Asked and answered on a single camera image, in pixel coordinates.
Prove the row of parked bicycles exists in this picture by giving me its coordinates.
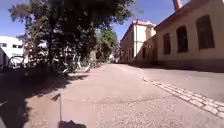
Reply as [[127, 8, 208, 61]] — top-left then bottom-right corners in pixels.
[[6, 54, 93, 74]]

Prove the yellow building with brick chimney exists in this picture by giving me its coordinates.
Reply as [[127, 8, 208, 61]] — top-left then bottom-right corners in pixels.
[[153, 0, 224, 73]]

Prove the pale gravel path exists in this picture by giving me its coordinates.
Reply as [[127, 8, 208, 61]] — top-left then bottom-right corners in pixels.
[[0, 63, 224, 128]]

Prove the pale cobblestone strip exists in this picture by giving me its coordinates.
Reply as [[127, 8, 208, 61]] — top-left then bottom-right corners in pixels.
[[139, 76, 224, 119]]

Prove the long white building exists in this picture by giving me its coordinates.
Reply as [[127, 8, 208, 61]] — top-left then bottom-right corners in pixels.
[[0, 35, 25, 66]]

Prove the tall yellow building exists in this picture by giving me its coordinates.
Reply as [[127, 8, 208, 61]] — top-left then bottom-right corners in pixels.
[[119, 19, 158, 65]]

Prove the large green tree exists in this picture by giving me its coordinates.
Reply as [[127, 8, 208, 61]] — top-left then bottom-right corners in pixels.
[[8, 0, 136, 73]]

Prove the slender green tree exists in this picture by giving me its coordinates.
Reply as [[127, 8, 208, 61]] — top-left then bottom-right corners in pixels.
[[96, 29, 119, 63]]

